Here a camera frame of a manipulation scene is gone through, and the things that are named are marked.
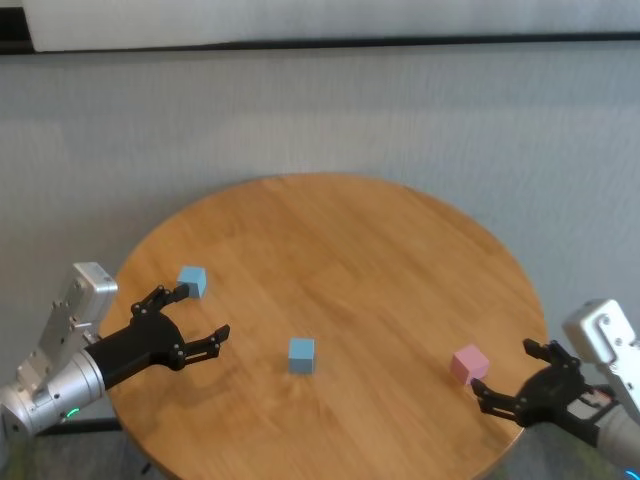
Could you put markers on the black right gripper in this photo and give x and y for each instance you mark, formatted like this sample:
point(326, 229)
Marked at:
point(555, 395)

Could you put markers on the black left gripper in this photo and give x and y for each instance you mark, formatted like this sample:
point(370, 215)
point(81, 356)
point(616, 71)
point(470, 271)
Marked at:
point(140, 345)

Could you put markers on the pink cube block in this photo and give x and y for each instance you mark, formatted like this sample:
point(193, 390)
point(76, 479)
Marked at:
point(467, 362)

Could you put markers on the light blue cube block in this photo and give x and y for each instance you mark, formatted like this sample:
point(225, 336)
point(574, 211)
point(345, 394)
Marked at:
point(301, 356)
point(195, 280)

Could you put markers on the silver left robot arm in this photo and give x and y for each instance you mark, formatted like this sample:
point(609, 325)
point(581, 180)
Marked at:
point(55, 395)

